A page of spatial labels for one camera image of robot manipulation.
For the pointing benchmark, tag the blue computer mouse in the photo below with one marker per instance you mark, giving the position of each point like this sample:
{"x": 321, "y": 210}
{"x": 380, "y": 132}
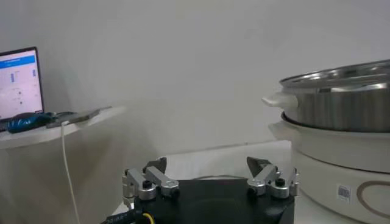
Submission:
{"x": 27, "y": 122}

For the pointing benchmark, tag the black laptop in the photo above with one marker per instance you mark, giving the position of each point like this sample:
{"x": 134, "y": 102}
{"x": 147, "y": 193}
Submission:
{"x": 18, "y": 85}

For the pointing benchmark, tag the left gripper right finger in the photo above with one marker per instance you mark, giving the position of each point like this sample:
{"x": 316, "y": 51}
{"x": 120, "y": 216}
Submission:
{"x": 268, "y": 182}

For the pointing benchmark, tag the stainless steel steamer basket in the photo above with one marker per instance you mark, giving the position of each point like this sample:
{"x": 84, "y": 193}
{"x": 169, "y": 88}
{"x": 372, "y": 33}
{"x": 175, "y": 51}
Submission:
{"x": 335, "y": 112}

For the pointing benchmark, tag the white side table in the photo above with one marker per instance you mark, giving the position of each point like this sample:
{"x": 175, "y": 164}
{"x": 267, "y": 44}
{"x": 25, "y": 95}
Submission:
{"x": 30, "y": 137}

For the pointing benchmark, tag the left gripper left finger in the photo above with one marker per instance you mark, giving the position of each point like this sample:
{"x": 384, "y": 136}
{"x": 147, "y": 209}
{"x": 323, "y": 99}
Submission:
{"x": 143, "y": 185}

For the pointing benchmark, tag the white electric cooker base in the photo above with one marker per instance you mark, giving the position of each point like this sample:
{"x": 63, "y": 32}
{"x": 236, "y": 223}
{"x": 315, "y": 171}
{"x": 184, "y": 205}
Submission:
{"x": 320, "y": 182}

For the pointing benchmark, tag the black smartphone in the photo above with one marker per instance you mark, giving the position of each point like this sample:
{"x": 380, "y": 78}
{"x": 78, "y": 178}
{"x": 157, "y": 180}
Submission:
{"x": 79, "y": 117}

